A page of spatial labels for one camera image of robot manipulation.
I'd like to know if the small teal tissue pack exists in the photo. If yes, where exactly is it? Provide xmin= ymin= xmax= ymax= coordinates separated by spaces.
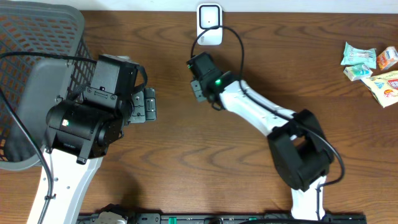
xmin=343 ymin=63 xmax=373 ymax=81

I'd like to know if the teal wipes pouch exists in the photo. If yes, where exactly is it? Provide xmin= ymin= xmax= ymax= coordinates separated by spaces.
xmin=340 ymin=43 xmax=377 ymax=69

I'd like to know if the yellow wet wipes pack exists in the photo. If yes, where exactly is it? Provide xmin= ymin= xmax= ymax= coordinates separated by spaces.
xmin=361 ymin=70 xmax=397 ymax=108

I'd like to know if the orange small tissue pack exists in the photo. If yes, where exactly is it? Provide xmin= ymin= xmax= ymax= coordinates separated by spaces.
xmin=376 ymin=46 xmax=398 ymax=70

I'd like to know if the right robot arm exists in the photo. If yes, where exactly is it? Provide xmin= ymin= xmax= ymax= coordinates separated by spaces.
xmin=191 ymin=72 xmax=334 ymax=220

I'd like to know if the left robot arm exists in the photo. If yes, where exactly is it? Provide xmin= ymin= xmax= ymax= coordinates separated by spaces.
xmin=28 ymin=85 xmax=156 ymax=223

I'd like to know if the white barcode scanner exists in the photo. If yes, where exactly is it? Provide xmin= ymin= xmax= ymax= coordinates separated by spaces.
xmin=197 ymin=3 xmax=223 ymax=45

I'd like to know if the grey plastic shopping basket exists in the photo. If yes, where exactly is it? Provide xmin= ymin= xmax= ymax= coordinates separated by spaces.
xmin=1 ymin=1 xmax=95 ymax=171

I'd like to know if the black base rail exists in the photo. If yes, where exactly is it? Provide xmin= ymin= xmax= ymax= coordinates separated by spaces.
xmin=77 ymin=203 xmax=368 ymax=224

